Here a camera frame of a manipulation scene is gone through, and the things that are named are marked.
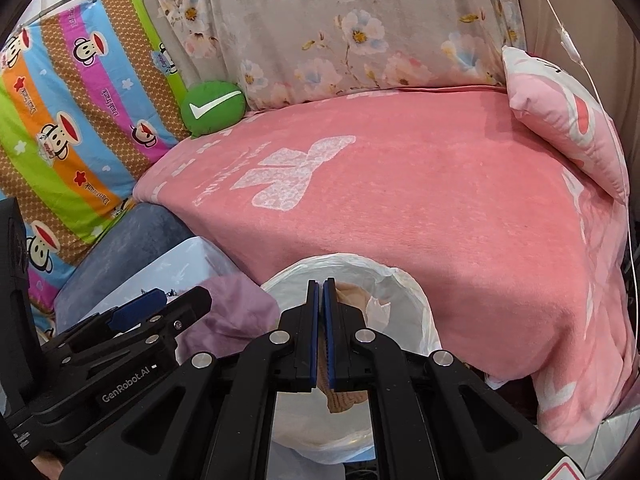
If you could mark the light blue printed cloth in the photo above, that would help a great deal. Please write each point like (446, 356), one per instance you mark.
(165, 270)

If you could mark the purple cloth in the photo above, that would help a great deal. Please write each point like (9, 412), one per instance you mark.
(230, 310)

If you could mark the pink printed pillow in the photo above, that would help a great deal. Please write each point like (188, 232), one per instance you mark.
(555, 105)

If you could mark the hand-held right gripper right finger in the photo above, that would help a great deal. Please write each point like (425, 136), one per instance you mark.
(328, 340)

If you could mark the green check mark pillow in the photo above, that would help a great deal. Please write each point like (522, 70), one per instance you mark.
(212, 110)

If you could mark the tan knit sock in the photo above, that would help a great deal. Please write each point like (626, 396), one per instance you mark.
(345, 400)

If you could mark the blue-grey cushion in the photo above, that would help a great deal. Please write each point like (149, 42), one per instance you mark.
(135, 235)

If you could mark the grey floral quilt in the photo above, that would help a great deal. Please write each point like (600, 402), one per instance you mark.
(320, 25)

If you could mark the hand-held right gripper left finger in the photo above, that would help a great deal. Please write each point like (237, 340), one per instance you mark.
(313, 340)

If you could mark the striped monkey print quilt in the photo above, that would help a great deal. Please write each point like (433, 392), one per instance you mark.
(75, 125)

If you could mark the trash bin with white bag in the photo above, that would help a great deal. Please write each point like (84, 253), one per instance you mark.
(400, 300)

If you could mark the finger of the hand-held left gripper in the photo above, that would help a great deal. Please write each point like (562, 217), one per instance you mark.
(125, 385)
(137, 310)

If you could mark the pink blanket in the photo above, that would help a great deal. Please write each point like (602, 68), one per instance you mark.
(425, 210)

